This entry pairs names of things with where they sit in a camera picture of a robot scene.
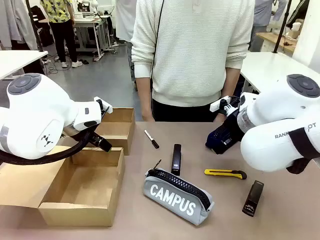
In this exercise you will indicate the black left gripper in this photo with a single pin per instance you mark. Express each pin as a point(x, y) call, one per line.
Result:
point(95, 138)

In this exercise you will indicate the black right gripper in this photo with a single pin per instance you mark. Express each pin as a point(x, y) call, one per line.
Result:
point(231, 115)

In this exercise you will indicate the yellow utility knife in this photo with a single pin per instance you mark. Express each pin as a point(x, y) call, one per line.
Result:
point(222, 172)

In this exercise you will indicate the grey CAMPUS pencil case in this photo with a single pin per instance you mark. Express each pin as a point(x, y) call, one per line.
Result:
point(172, 197)

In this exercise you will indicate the person's right forearm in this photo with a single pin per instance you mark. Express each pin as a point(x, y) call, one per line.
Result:
point(144, 87)

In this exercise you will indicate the person's left forearm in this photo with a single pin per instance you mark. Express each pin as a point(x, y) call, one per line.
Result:
point(231, 82)

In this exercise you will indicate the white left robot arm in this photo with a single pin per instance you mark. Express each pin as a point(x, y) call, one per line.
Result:
point(32, 112)

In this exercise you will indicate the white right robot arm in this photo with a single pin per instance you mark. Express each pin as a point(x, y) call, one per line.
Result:
point(270, 117)

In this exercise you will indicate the small open cardboard box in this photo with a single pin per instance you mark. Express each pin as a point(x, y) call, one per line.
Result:
point(117, 130)

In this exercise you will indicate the large open cardboard box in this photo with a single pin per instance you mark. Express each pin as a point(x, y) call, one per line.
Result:
point(82, 182)

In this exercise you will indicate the person's right hand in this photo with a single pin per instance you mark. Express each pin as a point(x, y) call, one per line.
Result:
point(148, 111)

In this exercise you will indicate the white marker black cap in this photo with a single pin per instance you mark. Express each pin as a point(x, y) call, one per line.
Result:
point(151, 138)

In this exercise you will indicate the black stapler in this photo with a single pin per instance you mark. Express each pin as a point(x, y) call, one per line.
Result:
point(252, 198)
point(176, 157)

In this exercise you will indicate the white side table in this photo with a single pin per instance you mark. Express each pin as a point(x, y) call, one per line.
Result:
point(17, 61)
point(270, 65)

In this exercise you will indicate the person in white sweater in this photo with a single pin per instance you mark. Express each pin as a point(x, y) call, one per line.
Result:
point(190, 50)

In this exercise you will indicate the wooden background table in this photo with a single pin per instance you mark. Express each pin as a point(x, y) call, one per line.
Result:
point(272, 37)

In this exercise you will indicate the white background workbench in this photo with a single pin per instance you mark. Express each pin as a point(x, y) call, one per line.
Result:
point(85, 23)

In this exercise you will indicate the black tripod pole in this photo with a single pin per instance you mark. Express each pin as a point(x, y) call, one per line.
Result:
point(282, 27)

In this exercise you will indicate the person in blue shirt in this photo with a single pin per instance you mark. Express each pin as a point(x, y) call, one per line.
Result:
point(265, 12)

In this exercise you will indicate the black stand pole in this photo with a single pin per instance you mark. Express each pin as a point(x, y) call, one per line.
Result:
point(34, 27)

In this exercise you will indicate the person in yellow shirt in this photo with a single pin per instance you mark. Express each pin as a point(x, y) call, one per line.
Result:
point(58, 15)

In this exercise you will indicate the hanging white coat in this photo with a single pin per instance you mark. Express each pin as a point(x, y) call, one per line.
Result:
point(15, 22)

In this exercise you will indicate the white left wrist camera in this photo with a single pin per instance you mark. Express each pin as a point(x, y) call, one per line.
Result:
point(107, 108)

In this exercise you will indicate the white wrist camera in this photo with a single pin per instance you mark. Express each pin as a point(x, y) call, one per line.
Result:
point(216, 106)
point(107, 108)

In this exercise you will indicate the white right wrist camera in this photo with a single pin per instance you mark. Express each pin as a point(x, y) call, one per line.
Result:
point(216, 106)

